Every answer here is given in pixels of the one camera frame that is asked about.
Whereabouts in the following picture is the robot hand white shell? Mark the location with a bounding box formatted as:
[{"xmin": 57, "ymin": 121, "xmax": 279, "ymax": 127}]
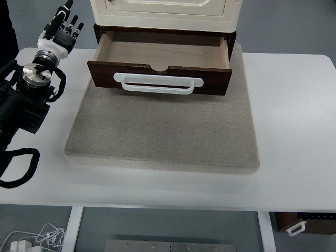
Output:
[{"xmin": 37, "ymin": 0, "xmax": 85, "ymax": 59}]

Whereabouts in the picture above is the dark wood drawer white handle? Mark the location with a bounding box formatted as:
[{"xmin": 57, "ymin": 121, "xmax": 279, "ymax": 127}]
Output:
[{"xmin": 87, "ymin": 30, "xmax": 233, "ymax": 97}]

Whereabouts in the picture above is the person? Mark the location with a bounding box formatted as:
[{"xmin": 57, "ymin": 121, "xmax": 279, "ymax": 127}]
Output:
[{"xmin": 0, "ymin": 0, "xmax": 19, "ymax": 69}]

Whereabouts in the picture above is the grey felt mat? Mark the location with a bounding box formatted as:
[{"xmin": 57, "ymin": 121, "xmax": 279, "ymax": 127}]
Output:
[{"xmin": 64, "ymin": 43, "xmax": 260, "ymax": 176}]

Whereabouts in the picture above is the white table leg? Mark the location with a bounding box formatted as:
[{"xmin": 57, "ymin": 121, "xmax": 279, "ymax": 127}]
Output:
[
  {"xmin": 61, "ymin": 206, "xmax": 85, "ymax": 252},
  {"xmin": 257, "ymin": 211, "xmax": 277, "ymax": 252}
]

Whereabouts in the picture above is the white power adapter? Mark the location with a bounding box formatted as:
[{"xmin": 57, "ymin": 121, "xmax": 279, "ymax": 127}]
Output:
[{"xmin": 10, "ymin": 239, "xmax": 34, "ymax": 252}]

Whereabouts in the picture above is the grey metal plate with screws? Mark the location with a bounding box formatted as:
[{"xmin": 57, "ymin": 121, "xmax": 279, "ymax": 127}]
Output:
[{"xmin": 104, "ymin": 239, "xmax": 238, "ymax": 252}]

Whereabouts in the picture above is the black control panel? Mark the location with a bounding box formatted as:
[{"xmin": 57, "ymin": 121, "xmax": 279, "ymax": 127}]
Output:
[{"xmin": 297, "ymin": 212, "xmax": 336, "ymax": 221}]

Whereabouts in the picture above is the white cable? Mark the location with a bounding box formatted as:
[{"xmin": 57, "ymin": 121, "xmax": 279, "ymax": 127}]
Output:
[{"xmin": 0, "ymin": 223, "xmax": 67, "ymax": 252}]

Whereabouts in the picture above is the brown wooden box white handle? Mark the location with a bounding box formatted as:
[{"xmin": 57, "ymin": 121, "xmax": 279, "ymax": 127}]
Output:
[{"xmin": 274, "ymin": 212, "xmax": 336, "ymax": 236}]

